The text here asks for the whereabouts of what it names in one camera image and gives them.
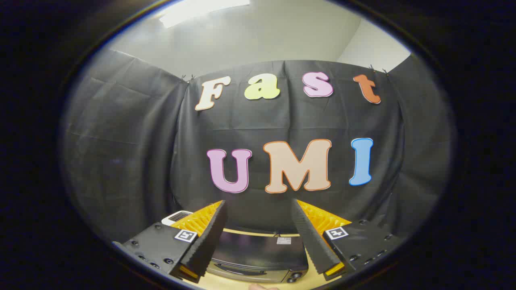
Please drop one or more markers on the white pop-up toaster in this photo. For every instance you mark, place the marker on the white pop-up toaster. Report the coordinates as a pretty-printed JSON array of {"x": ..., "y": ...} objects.
[{"x": 174, "y": 218}]

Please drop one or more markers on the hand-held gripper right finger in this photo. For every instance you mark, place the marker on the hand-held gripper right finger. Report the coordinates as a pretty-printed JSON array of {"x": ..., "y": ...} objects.
[{"x": 310, "y": 237}]

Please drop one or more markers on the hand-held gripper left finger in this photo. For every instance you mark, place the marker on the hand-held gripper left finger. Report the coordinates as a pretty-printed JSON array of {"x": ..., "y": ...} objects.
[{"x": 207, "y": 241}]

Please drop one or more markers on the black toaster oven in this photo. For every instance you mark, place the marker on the black toaster oven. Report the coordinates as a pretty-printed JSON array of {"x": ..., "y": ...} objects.
[{"x": 258, "y": 251}]

